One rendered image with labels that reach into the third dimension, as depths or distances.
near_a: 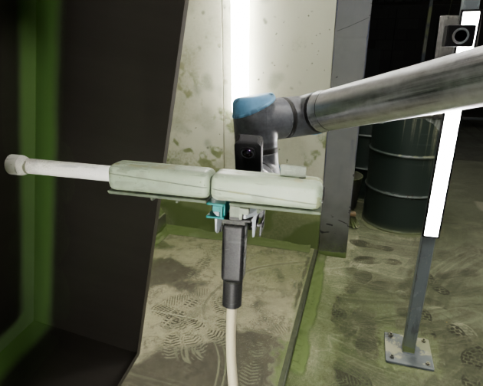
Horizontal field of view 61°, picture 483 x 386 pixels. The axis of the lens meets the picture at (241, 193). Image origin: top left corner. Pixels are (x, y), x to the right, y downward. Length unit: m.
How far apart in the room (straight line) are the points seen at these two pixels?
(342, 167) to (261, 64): 0.78
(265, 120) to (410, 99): 0.28
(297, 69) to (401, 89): 1.78
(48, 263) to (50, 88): 0.50
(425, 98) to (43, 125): 0.87
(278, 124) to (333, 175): 1.73
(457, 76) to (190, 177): 0.40
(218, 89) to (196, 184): 2.06
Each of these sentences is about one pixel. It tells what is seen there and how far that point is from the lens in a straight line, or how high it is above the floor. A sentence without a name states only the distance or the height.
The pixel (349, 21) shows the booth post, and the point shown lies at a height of 1.44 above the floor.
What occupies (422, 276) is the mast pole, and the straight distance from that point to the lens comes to 1.90.
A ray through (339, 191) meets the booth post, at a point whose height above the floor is 0.46.
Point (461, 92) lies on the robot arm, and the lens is 0.67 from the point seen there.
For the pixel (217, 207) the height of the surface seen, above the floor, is 1.12.
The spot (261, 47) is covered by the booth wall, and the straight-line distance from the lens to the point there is 2.51.
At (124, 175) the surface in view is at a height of 1.16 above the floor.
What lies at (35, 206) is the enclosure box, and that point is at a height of 0.92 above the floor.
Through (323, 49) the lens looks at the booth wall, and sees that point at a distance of 2.45.
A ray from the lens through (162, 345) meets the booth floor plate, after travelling 2.00.
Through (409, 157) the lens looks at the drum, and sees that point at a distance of 3.02.
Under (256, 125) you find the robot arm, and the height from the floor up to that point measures 1.18.
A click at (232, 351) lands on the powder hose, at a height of 0.88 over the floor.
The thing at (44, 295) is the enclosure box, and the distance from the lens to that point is 1.38.
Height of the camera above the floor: 1.34
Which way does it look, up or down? 21 degrees down
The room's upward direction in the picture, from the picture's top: straight up
